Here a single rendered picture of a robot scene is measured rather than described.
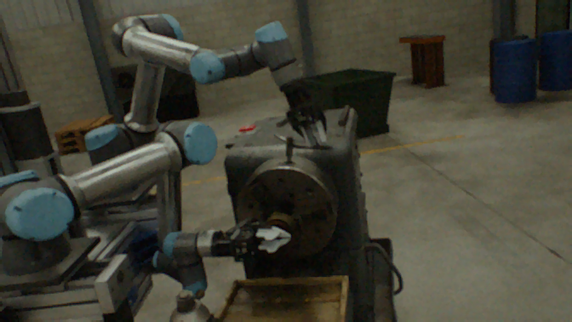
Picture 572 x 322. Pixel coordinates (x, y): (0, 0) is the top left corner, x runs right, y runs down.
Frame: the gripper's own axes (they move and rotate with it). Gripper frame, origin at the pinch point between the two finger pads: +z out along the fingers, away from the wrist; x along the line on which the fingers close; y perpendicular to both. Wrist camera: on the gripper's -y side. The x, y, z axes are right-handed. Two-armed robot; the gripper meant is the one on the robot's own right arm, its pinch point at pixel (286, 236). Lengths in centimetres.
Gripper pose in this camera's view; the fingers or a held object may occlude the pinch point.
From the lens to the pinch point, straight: 127.7
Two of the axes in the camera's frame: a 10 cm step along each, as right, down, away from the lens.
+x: -1.5, -9.4, -2.9
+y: -1.9, 3.2, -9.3
